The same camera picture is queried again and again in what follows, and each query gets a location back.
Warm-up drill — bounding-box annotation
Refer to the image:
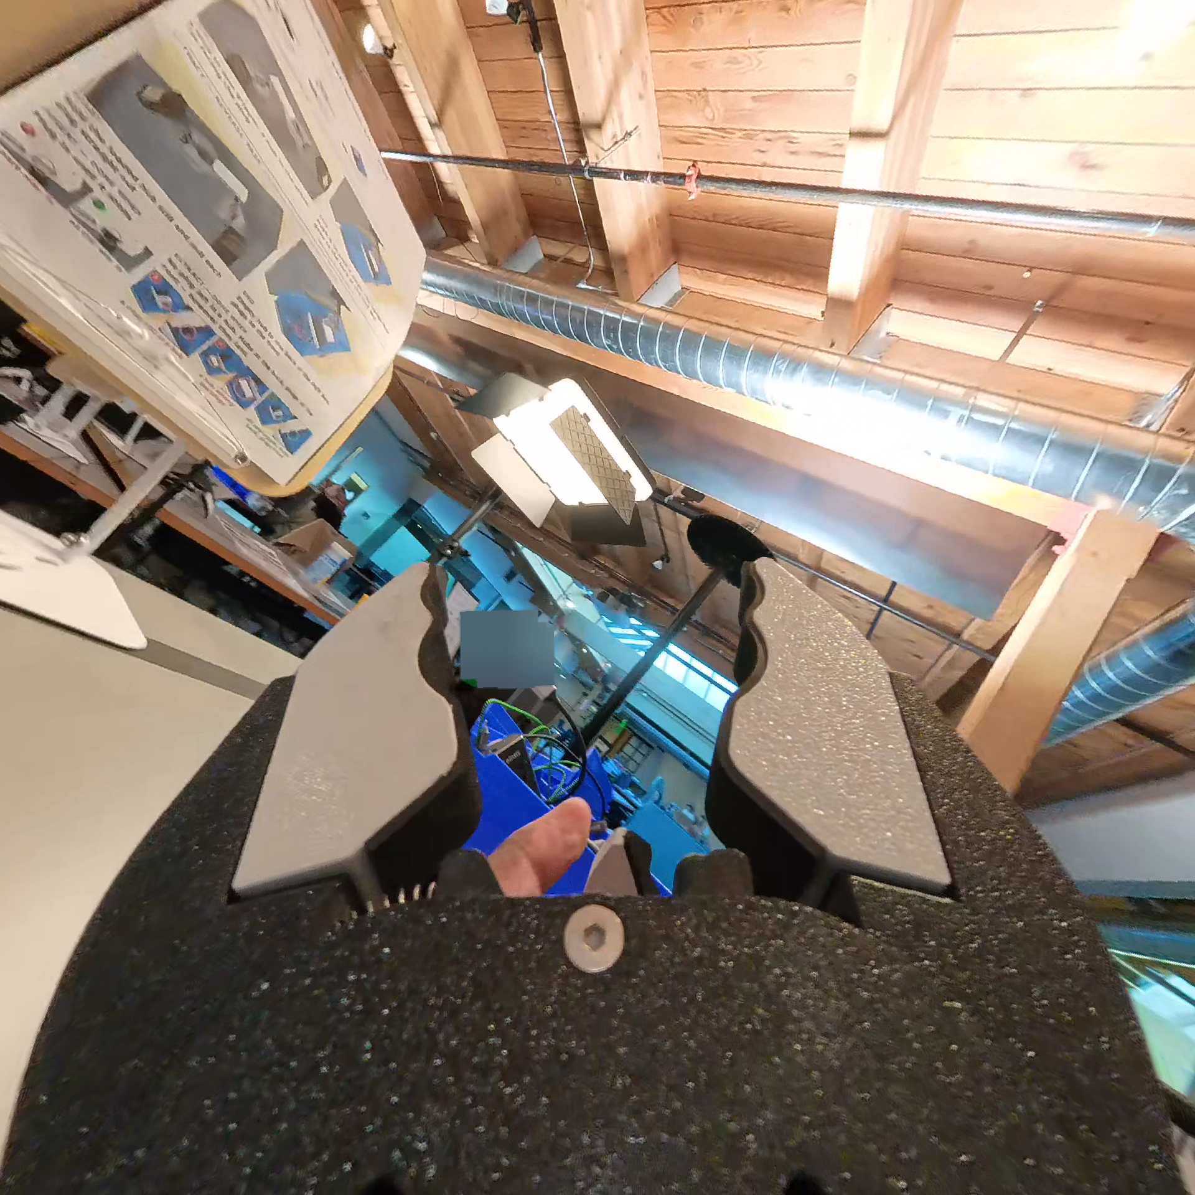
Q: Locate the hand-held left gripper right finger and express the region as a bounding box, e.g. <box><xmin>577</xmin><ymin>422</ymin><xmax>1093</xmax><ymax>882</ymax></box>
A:
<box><xmin>705</xmin><ymin>556</ymin><xmax>954</xmax><ymax>914</ymax></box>

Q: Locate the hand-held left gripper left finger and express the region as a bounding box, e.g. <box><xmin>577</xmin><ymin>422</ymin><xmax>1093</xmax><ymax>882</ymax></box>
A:
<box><xmin>230</xmin><ymin>560</ymin><xmax>484</xmax><ymax>912</ymax></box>

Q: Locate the blue plastic bin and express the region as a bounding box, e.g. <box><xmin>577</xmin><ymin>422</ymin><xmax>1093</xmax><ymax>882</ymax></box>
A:
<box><xmin>463</xmin><ymin>700</ymin><xmax>676</xmax><ymax>897</ymax></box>

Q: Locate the green braided cable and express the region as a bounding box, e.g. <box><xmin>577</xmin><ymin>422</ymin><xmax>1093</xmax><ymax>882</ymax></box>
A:
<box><xmin>477</xmin><ymin>695</ymin><xmax>588</xmax><ymax>796</ymax></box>

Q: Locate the grey desk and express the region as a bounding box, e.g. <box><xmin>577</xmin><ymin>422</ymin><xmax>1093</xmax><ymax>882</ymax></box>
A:
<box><xmin>0</xmin><ymin>560</ymin><xmax>301</xmax><ymax>1121</ymax></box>

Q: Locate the person's left hand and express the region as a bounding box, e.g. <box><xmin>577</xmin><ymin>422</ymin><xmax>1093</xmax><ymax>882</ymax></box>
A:
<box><xmin>490</xmin><ymin>796</ymin><xmax>597</xmax><ymax>899</ymax></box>

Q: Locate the cardboard box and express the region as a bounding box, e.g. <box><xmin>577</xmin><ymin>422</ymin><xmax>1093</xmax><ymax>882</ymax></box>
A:
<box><xmin>275</xmin><ymin>518</ymin><xmax>359</xmax><ymax>582</ymax></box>

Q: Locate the black boom stand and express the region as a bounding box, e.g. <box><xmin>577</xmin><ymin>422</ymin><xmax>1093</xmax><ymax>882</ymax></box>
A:
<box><xmin>584</xmin><ymin>516</ymin><xmax>773</xmax><ymax>741</ymax></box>

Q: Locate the grey hanging panel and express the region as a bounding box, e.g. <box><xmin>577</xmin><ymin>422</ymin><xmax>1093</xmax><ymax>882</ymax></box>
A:
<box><xmin>561</xmin><ymin>392</ymin><xmax>1062</xmax><ymax>619</ymax></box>

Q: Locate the wooden beam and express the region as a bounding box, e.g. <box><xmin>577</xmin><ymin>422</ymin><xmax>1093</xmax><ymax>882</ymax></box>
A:
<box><xmin>956</xmin><ymin>508</ymin><xmax>1164</xmax><ymax>795</ymax></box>

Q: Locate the instruction sheet on stand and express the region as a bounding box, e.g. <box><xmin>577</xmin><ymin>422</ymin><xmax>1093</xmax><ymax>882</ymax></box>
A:
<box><xmin>0</xmin><ymin>0</ymin><xmax>432</xmax><ymax>498</ymax></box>

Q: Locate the ceiling light panel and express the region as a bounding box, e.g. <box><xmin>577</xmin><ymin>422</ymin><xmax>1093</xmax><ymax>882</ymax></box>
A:
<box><xmin>459</xmin><ymin>372</ymin><xmax>658</xmax><ymax>547</ymax></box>

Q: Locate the metal ceiling pipe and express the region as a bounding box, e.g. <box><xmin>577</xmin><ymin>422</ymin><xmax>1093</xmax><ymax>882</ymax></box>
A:
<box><xmin>379</xmin><ymin>149</ymin><xmax>1195</xmax><ymax>242</ymax></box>

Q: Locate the silver ventilation duct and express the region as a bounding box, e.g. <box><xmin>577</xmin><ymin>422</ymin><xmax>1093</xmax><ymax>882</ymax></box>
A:
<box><xmin>1040</xmin><ymin>607</ymin><xmax>1195</xmax><ymax>748</ymax></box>
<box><xmin>397</xmin><ymin>252</ymin><xmax>1195</xmax><ymax>543</ymax></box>

